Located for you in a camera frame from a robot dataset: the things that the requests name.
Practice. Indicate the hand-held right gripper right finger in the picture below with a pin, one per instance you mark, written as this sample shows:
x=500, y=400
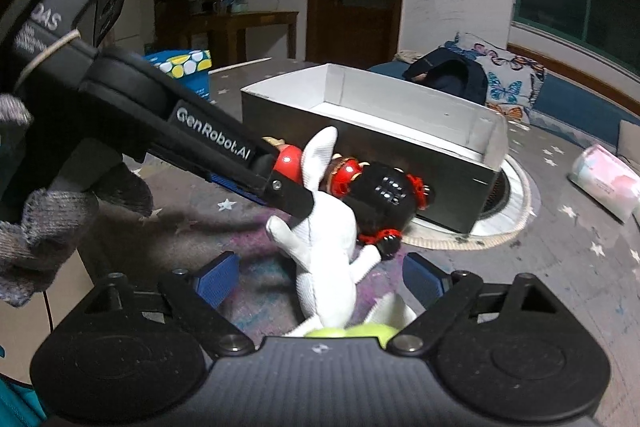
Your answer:
x=424, y=279

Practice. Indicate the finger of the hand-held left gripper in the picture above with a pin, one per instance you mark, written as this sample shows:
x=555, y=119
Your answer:
x=215, y=132
x=235, y=188

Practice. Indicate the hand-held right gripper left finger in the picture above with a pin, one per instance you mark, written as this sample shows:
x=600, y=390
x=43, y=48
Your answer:
x=220, y=276

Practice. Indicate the lime green plastic toy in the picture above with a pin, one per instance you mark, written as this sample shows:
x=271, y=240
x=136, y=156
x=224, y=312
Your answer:
x=360, y=333

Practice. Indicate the black and red doll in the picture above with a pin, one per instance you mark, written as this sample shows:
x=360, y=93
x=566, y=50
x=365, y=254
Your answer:
x=385, y=197

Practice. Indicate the white plush rabbit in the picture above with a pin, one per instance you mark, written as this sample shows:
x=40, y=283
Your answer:
x=320, y=267

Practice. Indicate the white cardboard box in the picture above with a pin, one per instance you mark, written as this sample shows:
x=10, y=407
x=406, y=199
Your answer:
x=400, y=97

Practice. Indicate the person's left hand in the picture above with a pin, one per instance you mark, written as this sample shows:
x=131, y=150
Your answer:
x=45, y=227

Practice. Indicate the blue dotted tissue box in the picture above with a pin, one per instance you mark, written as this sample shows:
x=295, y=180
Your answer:
x=195, y=79

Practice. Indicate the brown wooden desk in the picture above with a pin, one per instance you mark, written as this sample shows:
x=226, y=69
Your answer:
x=240, y=21

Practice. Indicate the grey star-printed blanket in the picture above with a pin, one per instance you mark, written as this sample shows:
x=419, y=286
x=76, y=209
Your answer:
x=575, y=282

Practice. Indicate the dark navy backpack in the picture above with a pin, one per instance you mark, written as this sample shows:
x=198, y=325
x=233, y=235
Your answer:
x=450, y=77

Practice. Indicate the beige crumpled cloth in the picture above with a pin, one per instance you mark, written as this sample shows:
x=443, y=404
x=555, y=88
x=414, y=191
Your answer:
x=405, y=56

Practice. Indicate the pink and white tissue pack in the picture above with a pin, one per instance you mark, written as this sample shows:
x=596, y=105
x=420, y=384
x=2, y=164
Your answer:
x=605, y=182

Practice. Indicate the butterfly print pillow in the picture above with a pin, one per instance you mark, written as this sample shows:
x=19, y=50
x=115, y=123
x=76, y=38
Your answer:
x=505, y=77

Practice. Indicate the blue floor sofa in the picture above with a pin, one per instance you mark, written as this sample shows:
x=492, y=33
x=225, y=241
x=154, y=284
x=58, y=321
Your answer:
x=575, y=102

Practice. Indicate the person's teal clothing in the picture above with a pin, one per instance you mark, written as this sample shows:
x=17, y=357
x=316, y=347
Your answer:
x=15, y=402

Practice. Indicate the plain white pillow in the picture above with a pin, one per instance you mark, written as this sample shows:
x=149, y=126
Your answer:
x=630, y=139

